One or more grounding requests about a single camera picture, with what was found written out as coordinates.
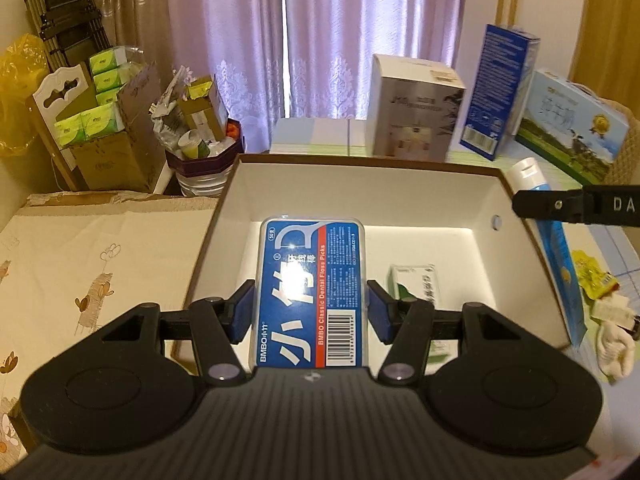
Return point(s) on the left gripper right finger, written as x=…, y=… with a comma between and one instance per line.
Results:
x=406, y=325

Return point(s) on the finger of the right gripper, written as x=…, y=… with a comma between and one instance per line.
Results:
x=549, y=205

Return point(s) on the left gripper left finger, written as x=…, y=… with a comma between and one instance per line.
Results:
x=216, y=325

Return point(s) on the blue white toothpaste tube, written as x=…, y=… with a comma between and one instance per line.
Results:
x=526, y=175

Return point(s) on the green medicine box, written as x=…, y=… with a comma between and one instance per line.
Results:
x=421, y=282

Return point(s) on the yellow snack packet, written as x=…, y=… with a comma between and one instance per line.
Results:
x=595, y=282

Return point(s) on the blue dental floss box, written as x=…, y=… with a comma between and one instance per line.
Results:
x=310, y=306

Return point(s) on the white sock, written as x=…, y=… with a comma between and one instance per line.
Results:
x=615, y=351

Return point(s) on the quilted beige chair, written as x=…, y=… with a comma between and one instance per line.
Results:
x=626, y=166

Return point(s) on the plaid tablecloth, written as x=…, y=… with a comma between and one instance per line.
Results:
x=596, y=251

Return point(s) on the light blue milk case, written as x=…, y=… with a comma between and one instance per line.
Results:
x=570, y=128

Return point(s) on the brown cardboard storage box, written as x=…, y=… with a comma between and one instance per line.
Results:
x=459, y=218

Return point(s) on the blue milk carton box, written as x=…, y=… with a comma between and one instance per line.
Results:
x=502, y=83

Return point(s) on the cream cartoon bedsheet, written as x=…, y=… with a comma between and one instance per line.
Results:
x=72, y=262

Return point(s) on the white humidifier box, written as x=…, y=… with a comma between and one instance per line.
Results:
x=413, y=108

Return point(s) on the bin with trash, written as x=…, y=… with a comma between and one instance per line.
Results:
x=200, y=140

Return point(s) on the cardboard box with tissues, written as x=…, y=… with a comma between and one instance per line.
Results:
x=93, y=119

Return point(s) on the pink curtains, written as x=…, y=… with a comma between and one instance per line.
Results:
x=284, y=58

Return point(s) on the yellow plastic bag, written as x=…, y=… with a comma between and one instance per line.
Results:
x=23, y=66

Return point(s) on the folded black ladder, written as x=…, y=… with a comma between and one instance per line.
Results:
x=71, y=30

